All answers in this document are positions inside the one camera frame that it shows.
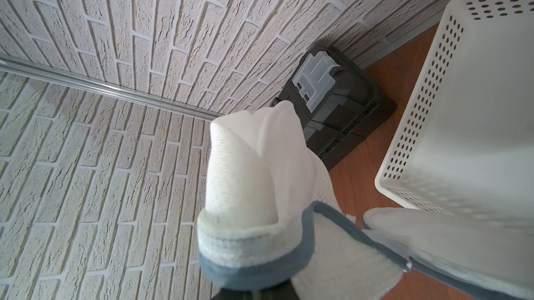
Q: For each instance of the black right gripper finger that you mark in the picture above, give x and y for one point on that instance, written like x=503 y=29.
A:
x=283 y=291

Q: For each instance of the black plastic toolbox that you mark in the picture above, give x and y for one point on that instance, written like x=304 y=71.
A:
x=338 y=104

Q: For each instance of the white perforated plastic basket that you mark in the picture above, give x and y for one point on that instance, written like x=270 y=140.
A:
x=464 y=144

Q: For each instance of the left aluminium corner post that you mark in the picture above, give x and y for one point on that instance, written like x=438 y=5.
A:
x=76 y=81

